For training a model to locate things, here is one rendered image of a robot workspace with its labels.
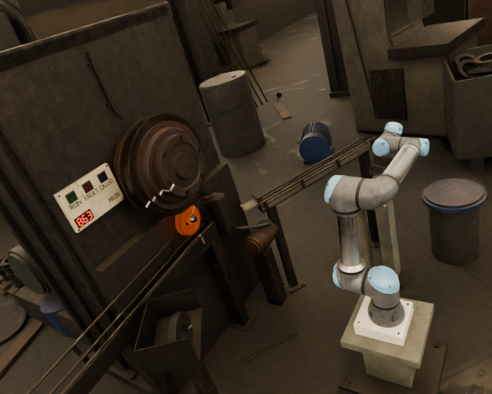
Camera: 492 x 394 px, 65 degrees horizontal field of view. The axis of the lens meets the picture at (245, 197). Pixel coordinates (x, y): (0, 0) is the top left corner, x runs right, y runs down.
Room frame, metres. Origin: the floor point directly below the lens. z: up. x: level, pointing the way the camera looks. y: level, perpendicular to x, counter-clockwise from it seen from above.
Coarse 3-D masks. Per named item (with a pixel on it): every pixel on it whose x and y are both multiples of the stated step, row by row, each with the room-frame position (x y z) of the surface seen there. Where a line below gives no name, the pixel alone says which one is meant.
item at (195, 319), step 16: (192, 288) 1.28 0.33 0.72; (160, 304) 1.29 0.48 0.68; (176, 304) 1.29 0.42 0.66; (192, 304) 1.28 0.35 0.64; (144, 320) 1.20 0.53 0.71; (160, 320) 1.29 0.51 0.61; (192, 320) 1.23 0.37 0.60; (144, 336) 1.14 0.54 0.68; (160, 336) 1.20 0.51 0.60; (144, 352) 1.04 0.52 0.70; (160, 352) 1.03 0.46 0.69; (176, 352) 1.03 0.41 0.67; (192, 352) 1.02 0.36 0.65; (160, 368) 1.03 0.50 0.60; (176, 368) 1.03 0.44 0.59; (192, 368) 1.15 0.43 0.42; (208, 384) 1.15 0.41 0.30
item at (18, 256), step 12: (12, 252) 2.28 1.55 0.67; (24, 252) 2.25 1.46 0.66; (12, 264) 2.33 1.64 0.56; (24, 264) 2.18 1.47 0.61; (24, 276) 2.28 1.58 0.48; (36, 276) 2.16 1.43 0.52; (24, 288) 2.51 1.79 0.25; (36, 288) 2.24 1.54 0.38; (48, 288) 2.18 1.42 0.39; (24, 300) 2.37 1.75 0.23; (36, 300) 2.30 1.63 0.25; (36, 312) 2.32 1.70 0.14; (60, 312) 2.07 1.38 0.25; (48, 324) 2.27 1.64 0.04; (72, 324) 1.97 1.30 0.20; (72, 336) 2.07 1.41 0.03
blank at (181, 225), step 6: (186, 210) 1.70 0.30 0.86; (192, 210) 1.73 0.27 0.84; (198, 210) 1.75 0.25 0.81; (180, 216) 1.66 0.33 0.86; (186, 216) 1.69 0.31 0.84; (198, 216) 1.74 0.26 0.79; (180, 222) 1.65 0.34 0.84; (198, 222) 1.73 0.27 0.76; (180, 228) 1.64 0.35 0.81; (186, 228) 1.66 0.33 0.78; (192, 228) 1.69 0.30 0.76; (186, 234) 1.65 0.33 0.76; (192, 234) 1.68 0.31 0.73
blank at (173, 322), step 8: (176, 312) 1.15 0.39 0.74; (184, 312) 1.15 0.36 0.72; (176, 320) 1.10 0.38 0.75; (184, 320) 1.13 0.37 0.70; (168, 328) 1.08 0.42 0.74; (176, 328) 1.07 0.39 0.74; (184, 328) 1.14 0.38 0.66; (168, 336) 1.05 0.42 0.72; (176, 336) 1.05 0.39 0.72; (184, 336) 1.12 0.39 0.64; (192, 336) 1.14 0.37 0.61
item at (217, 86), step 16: (208, 80) 4.79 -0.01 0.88; (224, 80) 4.47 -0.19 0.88; (240, 80) 4.39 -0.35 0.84; (208, 96) 4.42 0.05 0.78; (224, 96) 4.33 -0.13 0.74; (240, 96) 4.35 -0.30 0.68; (208, 112) 4.51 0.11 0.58; (224, 112) 4.34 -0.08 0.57; (240, 112) 4.33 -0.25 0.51; (256, 112) 4.49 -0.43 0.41; (224, 128) 4.36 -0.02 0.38; (240, 128) 4.32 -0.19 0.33; (256, 128) 4.41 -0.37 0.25; (224, 144) 4.41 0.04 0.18; (240, 144) 4.32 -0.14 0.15; (256, 144) 4.36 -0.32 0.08
